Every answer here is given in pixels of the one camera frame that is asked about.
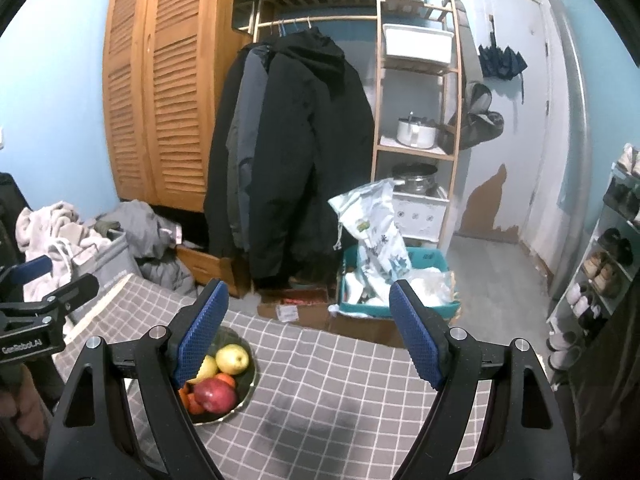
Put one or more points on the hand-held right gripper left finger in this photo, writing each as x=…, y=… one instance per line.
x=200, y=335

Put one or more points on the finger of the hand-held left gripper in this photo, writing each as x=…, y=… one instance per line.
x=30, y=267
x=75, y=287

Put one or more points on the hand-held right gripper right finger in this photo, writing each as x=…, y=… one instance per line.
x=415, y=335

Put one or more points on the yellow apple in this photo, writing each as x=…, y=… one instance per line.
x=232, y=358

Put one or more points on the small orange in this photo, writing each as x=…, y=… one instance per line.
x=227, y=380

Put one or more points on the red apple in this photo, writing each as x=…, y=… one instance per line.
x=215, y=396

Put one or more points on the dark scalloped glass bowl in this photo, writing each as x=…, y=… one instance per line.
x=245, y=390

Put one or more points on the person's left hand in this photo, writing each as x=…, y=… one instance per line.
x=15, y=395

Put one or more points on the grey tote bag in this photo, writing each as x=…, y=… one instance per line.
x=115, y=265

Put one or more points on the clear plastic bag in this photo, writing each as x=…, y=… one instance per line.
x=435, y=285

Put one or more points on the large cardboard box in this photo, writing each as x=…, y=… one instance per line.
x=360, y=327

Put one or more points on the teal plastic basket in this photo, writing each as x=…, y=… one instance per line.
x=365, y=310

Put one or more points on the wooden drawer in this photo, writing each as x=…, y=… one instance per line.
x=210, y=265

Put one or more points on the grey clothing pile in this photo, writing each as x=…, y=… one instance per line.
x=135, y=225

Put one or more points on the grey checked tablecloth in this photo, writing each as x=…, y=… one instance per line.
x=325, y=360

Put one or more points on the small cardboard box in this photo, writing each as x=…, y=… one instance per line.
x=295, y=310

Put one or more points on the white drawer box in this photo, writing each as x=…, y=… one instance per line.
x=420, y=217

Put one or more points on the printed white plastic bag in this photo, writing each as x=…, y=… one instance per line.
x=372, y=220

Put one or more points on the steel pot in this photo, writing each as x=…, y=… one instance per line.
x=415, y=180

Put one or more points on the shoe rack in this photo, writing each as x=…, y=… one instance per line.
x=575, y=259

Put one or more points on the wooden shelf rack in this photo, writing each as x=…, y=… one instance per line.
x=415, y=151

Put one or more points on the wooden louvered wardrobe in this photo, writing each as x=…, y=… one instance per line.
x=165, y=110

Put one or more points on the group of shoes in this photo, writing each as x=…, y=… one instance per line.
x=605, y=270

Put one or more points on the white cooking pot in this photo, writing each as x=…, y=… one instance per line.
x=415, y=132

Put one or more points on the black hooded coat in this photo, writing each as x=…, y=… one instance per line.
x=310, y=160

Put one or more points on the white door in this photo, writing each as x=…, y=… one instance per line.
x=520, y=160

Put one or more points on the grey jacket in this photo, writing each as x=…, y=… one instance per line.
x=245, y=135

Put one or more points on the dark hanging bag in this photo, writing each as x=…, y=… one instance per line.
x=480, y=125

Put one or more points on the grey pipe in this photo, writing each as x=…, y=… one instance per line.
x=575, y=135

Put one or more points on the dark blue umbrella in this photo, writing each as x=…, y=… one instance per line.
x=500, y=62

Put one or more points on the wooden clothes rail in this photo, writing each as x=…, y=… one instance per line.
x=325, y=19

